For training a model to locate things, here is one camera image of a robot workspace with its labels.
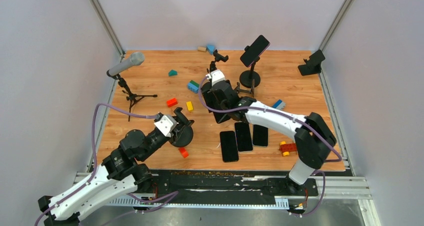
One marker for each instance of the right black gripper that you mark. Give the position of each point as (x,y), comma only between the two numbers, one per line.
(210,96)

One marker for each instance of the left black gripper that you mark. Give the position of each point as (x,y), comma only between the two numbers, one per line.
(173,136)

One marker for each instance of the black ball-joint phone stand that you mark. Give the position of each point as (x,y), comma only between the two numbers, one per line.
(179,144)

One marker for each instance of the black round pole stand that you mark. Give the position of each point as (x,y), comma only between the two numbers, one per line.
(246,78)

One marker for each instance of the black stand of phone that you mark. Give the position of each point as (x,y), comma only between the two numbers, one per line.
(217,58)

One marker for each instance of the purple-edged phone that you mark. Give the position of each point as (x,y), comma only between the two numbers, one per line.
(254,50)

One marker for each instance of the black desk phone stand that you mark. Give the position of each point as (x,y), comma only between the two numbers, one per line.
(312,65)

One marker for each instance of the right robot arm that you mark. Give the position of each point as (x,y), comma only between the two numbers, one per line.
(313,138)

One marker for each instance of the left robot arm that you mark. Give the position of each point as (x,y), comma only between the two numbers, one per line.
(120,173)

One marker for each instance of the black microphone tripod stand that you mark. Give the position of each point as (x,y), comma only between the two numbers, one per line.
(130,96)

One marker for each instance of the orange red block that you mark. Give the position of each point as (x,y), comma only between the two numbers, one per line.
(184,153)

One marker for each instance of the blue green lego brick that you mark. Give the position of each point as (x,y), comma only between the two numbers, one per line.
(193,86)

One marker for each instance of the yellow wooden block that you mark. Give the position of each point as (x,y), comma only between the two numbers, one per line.
(189,106)

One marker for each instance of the red wooden block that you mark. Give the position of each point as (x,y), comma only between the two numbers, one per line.
(172,102)

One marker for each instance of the blue triangular block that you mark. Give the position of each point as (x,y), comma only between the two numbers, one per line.
(210,49)

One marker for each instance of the tan wooden cylinder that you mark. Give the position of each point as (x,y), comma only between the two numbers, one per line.
(202,49)

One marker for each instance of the teal triangular block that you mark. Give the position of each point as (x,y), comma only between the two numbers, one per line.
(172,73)

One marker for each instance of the blue grey lego brick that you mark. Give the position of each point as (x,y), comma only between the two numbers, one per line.
(279,104)

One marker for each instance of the red lego toy car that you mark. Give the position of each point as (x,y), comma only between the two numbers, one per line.
(287,148)

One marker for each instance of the grey microphone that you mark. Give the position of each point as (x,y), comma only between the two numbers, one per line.
(135,59)

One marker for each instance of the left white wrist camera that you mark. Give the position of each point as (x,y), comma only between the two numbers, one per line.
(165,124)

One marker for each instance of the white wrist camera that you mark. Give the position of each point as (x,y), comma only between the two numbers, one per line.
(165,124)
(215,76)

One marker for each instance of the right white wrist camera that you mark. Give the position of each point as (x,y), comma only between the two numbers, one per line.
(215,76)

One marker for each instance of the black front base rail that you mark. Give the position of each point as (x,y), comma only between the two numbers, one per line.
(213,187)

